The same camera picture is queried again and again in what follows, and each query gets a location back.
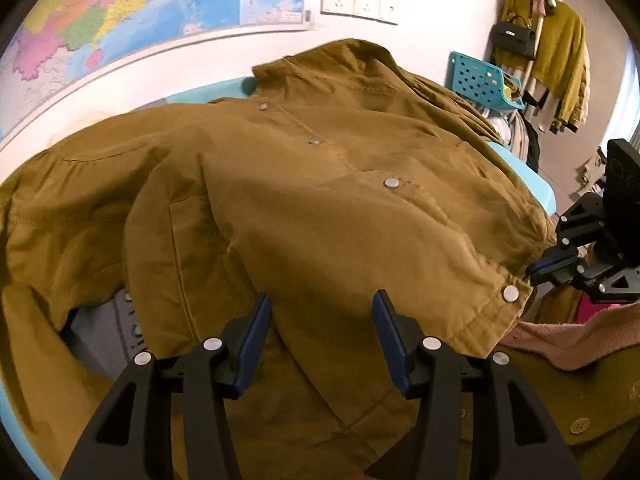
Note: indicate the colourful wall map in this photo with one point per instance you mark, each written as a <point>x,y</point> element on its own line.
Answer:
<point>61,41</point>

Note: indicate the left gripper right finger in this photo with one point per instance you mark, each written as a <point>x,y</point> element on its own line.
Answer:
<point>476,415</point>

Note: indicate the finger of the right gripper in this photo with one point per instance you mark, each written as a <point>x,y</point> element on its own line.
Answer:
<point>557,265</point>

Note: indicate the brown olive jacket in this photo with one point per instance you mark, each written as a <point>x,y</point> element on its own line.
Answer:
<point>310,239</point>

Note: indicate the white wall socket panel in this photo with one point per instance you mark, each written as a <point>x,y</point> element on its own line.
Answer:
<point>383,11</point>

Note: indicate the pink knitted garment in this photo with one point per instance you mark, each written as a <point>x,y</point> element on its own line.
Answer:
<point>575,339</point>

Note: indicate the mustard hanging sweater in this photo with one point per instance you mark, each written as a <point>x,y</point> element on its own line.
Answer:
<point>559,76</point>

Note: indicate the black handbag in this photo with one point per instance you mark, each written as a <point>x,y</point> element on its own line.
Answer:
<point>516,36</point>

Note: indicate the olive buttoned coat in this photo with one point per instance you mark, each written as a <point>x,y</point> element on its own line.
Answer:
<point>592,396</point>

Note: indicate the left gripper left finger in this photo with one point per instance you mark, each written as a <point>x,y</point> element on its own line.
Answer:
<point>130,434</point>

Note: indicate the blue perforated basket top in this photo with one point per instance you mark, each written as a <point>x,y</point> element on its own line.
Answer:
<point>483,84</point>

